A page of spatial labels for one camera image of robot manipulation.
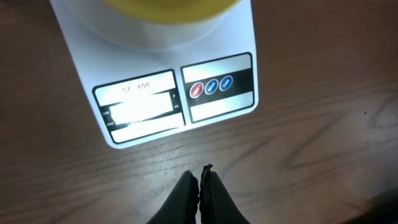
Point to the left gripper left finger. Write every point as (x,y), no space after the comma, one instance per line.
(181,206)

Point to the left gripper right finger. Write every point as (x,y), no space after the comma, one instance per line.
(216,205)

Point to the yellow bowl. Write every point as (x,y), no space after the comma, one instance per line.
(173,12)

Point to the white digital kitchen scale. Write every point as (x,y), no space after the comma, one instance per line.
(148,81)

